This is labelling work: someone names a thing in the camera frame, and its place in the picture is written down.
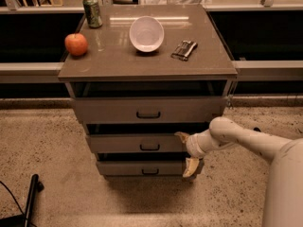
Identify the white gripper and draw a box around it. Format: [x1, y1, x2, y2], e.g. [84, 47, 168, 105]
[175, 131, 210, 178]

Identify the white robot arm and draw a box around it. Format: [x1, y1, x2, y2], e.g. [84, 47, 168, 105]
[175, 116, 303, 227]

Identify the grey top drawer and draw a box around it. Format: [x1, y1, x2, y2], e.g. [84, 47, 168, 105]
[72, 96, 226, 124]

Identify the grey drawer cabinet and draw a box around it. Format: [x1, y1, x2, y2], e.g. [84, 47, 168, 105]
[57, 4, 239, 183]

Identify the black stand leg right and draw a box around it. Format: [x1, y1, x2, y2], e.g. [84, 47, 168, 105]
[253, 127, 261, 132]

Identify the black stand leg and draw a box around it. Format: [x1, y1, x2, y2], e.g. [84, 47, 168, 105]
[0, 174, 45, 227]
[253, 127, 261, 132]

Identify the dark snack packet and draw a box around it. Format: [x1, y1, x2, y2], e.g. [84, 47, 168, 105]
[170, 41, 198, 61]

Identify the white bowl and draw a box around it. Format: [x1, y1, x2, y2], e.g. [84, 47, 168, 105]
[129, 16, 164, 53]

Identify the red apple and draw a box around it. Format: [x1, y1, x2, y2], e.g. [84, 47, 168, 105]
[64, 33, 88, 56]

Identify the green soda can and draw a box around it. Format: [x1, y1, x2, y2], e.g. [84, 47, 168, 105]
[82, 0, 102, 28]

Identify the black stand leg left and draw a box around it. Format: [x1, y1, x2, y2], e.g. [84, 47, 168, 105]
[0, 174, 45, 227]

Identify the metal railing frame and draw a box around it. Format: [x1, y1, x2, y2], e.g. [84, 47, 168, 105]
[0, 0, 303, 83]

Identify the black cable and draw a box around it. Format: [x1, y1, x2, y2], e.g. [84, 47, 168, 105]
[0, 181, 27, 219]

